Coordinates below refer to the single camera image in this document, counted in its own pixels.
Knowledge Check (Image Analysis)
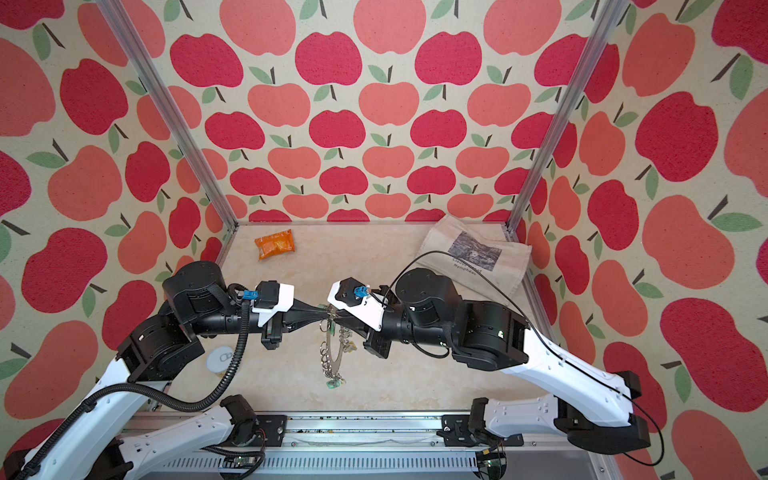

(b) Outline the metal ring plate with keyrings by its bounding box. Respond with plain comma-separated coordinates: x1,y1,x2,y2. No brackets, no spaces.
319,305,356,389

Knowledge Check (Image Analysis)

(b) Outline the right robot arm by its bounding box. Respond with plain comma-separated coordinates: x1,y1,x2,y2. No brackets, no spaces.
328,268,651,455

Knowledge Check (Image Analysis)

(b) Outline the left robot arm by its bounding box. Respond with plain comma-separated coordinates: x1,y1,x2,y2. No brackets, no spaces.
4,261,336,479

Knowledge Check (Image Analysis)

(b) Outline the yellow white tin can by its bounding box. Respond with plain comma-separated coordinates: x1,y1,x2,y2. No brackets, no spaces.
205,346,234,377

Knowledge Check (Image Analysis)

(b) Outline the orange snack packet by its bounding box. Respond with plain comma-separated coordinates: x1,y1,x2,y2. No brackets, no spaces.
254,229,295,260

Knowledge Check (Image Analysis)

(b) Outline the canvas Monet tote bag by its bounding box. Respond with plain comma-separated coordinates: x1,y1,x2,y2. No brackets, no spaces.
417,215,532,303

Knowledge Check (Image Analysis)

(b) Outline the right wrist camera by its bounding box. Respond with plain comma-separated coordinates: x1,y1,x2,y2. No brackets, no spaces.
327,277,386,332

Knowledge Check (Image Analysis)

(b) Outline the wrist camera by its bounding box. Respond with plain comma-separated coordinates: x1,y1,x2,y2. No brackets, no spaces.
327,277,386,332
238,280,295,327

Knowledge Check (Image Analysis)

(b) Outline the black corrugated cable conduit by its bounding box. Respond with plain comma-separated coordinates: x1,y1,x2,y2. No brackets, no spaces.
11,284,253,480

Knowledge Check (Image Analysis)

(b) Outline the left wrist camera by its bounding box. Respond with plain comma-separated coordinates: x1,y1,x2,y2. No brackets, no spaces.
238,280,295,327

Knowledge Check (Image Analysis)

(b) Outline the front aluminium rail base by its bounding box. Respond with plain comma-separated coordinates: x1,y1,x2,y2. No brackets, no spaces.
113,410,517,480

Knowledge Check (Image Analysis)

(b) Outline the left aluminium frame post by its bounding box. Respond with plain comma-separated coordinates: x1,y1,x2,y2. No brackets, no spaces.
96,0,239,234

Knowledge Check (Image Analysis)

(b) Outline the aluminium frame post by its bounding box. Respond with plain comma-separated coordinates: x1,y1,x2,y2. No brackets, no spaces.
503,1,630,241
96,0,239,234

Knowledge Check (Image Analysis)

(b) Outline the right aluminium frame post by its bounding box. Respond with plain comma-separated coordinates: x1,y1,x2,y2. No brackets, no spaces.
503,1,630,241

